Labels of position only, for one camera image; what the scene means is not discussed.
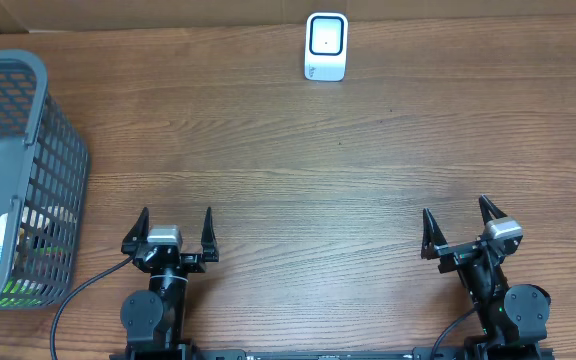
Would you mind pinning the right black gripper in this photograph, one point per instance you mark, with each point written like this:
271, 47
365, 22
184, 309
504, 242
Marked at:
455, 254

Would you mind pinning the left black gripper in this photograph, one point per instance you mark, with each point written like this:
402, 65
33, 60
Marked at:
197, 264

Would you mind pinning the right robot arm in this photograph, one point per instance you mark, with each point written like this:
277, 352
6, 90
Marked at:
513, 318

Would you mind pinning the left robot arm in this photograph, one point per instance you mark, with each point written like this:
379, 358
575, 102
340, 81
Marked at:
154, 318

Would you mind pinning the white barcode scanner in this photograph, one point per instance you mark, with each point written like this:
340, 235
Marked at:
325, 54

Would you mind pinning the green packet in basket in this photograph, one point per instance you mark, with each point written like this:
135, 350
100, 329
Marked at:
19, 294

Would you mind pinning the grey plastic mesh basket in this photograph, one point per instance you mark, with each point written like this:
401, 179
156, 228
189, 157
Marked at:
44, 169

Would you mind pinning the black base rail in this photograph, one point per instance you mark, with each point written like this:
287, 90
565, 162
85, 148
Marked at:
417, 353

